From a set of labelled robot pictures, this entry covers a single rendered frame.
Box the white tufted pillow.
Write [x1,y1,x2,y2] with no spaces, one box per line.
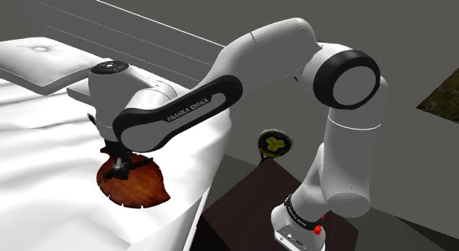
[0,36,113,97]

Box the white plain pillow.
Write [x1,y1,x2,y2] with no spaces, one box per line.
[65,79,91,105]

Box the brown leaf-shaped wooden plate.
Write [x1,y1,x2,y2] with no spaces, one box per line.
[96,146,171,209]

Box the black yellow round paddle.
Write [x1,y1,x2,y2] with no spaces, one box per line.
[257,128,293,162]

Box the white bed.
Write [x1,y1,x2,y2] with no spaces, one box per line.
[0,36,231,251]

